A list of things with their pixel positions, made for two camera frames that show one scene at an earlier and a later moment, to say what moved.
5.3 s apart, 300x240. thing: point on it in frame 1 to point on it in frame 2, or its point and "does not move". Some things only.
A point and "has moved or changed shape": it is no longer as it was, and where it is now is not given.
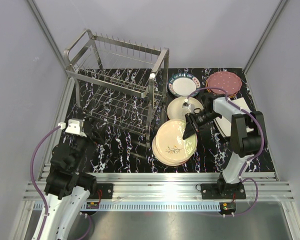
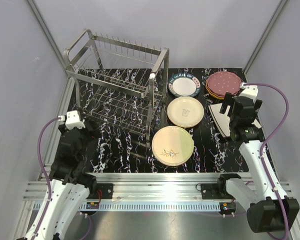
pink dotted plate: [228, 81] does not move
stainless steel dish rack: [119, 82] does not move
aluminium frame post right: [278, 10] does not move
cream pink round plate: [160, 158] to [172, 160]
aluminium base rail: [172, 186] does not move
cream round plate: [170, 145] has moved or changed shape
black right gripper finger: [190, 129] to [228, 100]
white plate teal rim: [184, 85] does not move
